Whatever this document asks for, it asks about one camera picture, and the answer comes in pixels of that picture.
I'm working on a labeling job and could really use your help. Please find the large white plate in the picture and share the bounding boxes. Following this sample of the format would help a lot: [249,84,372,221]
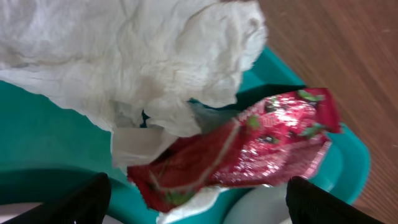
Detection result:
[0,202,123,224]

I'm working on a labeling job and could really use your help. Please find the grey saucer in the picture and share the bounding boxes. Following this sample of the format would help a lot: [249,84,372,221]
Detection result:
[223,184,292,224]

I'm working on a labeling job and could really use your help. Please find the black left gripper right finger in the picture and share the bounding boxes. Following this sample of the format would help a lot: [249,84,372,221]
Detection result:
[285,176,382,224]

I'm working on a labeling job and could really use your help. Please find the red snack wrapper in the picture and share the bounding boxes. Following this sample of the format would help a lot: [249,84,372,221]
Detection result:
[127,88,341,213]

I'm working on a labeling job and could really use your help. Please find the white napkin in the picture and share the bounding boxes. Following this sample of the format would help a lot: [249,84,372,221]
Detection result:
[1,0,268,137]

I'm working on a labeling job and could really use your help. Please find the teal serving tray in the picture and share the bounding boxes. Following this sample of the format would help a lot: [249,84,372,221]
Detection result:
[1,48,371,223]

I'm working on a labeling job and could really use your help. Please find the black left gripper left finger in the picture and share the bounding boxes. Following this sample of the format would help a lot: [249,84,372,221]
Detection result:
[5,173,111,224]

